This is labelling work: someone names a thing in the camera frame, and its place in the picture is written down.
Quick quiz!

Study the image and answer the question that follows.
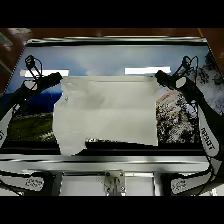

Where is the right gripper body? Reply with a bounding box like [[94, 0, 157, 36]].
[[154, 69, 178, 91]]

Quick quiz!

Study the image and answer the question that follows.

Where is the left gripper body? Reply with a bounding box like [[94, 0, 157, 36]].
[[40, 71, 64, 88]]

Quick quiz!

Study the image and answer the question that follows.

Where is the white T-shirt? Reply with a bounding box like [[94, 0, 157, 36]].
[[52, 75, 162, 157]]

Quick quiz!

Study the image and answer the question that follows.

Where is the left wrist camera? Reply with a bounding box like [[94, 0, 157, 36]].
[[24, 55, 44, 81]]

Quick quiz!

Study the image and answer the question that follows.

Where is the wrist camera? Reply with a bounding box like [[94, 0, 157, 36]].
[[175, 55, 199, 80], [24, 55, 44, 81]]

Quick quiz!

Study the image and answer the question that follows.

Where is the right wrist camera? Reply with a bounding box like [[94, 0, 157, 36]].
[[175, 55, 199, 80]]

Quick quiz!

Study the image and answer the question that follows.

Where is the silver frame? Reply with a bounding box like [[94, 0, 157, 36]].
[[0, 153, 224, 196]]

